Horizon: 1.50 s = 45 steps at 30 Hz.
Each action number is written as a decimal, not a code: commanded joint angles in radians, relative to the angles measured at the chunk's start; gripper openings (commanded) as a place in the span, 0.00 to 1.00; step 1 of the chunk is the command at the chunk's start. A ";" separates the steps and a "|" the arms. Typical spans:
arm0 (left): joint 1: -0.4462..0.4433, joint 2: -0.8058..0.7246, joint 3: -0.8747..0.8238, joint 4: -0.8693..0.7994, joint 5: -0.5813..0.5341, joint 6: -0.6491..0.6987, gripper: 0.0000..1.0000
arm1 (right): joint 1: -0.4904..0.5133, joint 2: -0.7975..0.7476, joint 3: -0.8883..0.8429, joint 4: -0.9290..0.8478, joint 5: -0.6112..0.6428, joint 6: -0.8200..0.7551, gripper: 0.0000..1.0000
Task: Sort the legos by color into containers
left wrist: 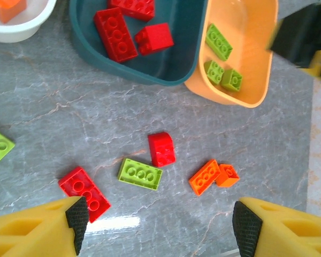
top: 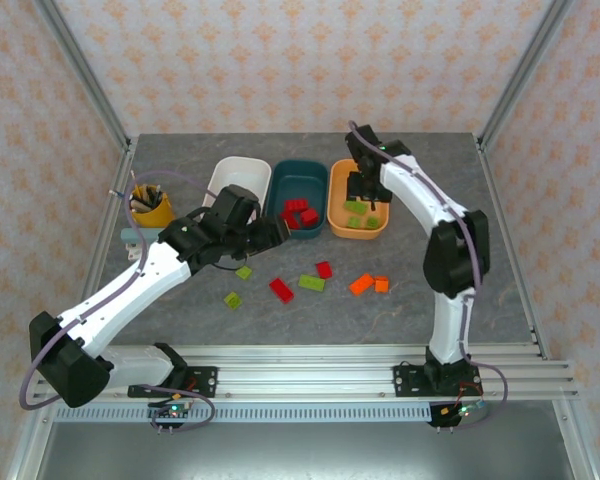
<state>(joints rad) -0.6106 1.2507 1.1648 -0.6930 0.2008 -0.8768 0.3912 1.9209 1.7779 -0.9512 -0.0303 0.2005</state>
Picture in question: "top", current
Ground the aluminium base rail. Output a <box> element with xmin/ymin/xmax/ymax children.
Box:
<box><xmin>32</xmin><ymin>343</ymin><xmax>580</xmax><ymax>402</ymax></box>

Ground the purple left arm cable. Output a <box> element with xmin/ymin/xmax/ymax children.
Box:
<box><xmin>18</xmin><ymin>169</ymin><xmax>214</xmax><ymax>412</ymax></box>

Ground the blue grey stapler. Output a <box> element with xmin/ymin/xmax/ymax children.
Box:
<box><xmin>120</xmin><ymin>228</ymin><xmax>164</xmax><ymax>246</ymax></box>

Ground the controller board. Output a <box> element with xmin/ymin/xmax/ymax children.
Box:
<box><xmin>429</xmin><ymin>399</ymin><xmax>486</xmax><ymax>431</ymax></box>
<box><xmin>148</xmin><ymin>394</ymin><xmax>194</xmax><ymax>432</ymax></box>

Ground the white plastic container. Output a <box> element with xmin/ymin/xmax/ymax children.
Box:
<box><xmin>202</xmin><ymin>156</ymin><xmax>274</xmax><ymax>216</ymax></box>

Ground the left controller board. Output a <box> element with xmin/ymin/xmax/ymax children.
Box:
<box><xmin>148</xmin><ymin>394</ymin><xmax>194</xmax><ymax>432</ymax></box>

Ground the grey slotted cable duct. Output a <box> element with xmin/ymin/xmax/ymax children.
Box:
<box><xmin>53</xmin><ymin>404</ymin><xmax>436</xmax><ymax>424</ymax></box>

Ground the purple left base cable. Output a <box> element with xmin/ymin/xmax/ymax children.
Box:
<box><xmin>149</xmin><ymin>377</ymin><xmax>217</xmax><ymax>434</ymax></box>

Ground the orange plastic container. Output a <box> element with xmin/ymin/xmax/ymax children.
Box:
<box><xmin>326</xmin><ymin>158</ymin><xmax>391</xmax><ymax>240</ymax></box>

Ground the black left mount plate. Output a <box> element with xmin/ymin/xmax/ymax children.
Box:
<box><xmin>128</xmin><ymin>366</ymin><xmax>220</xmax><ymax>399</ymax></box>

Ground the teal plastic container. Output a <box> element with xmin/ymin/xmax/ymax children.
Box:
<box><xmin>264</xmin><ymin>158</ymin><xmax>330</xmax><ymax>241</ymax></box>

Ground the dark pens bundle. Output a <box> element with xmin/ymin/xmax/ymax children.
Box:
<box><xmin>139</xmin><ymin>183</ymin><xmax>165</xmax><ymax>209</ymax></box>

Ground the right controller board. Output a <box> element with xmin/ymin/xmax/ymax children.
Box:
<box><xmin>429</xmin><ymin>399</ymin><xmax>486</xmax><ymax>431</ymax></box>

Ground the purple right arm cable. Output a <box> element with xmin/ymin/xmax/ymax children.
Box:
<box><xmin>347</xmin><ymin>119</ymin><xmax>484</xmax><ymax>361</ymax></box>

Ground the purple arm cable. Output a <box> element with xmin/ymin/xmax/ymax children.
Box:
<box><xmin>347</xmin><ymin>119</ymin><xmax>484</xmax><ymax>361</ymax></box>
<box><xmin>18</xmin><ymin>169</ymin><xmax>214</xmax><ymax>412</ymax></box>

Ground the aluminium table side rail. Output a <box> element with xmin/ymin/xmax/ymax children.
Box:
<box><xmin>474</xmin><ymin>137</ymin><xmax>551</xmax><ymax>361</ymax></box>
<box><xmin>59</xmin><ymin>142</ymin><xmax>137</xmax><ymax>362</ymax></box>

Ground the black right mount plate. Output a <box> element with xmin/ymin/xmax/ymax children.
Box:
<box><xmin>392</xmin><ymin>364</ymin><xmax>484</xmax><ymax>399</ymax></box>

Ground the aluminium frame post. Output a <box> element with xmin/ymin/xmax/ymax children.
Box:
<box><xmin>33</xmin><ymin>0</ymin><xmax>134</xmax><ymax>154</ymax></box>
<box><xmin>476</xmin><ymin>0</ymin><xmax>575</xmax><ymax>151</ymax></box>

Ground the black mount plate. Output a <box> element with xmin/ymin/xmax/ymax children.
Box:
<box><xmin>128</xmin><ymin>366</ymin><xmax>220</xmax><ymax>399</ymax></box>
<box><xmin>392</xmin><ymin>364</ymin><xmax>484</xmax><ymax>399</ymax></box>

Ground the yellow pencil cup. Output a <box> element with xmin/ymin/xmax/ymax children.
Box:
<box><xmin>128</xmin><ymin>189</ymin><xmax>177</xmax><ymax>229</ymax></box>

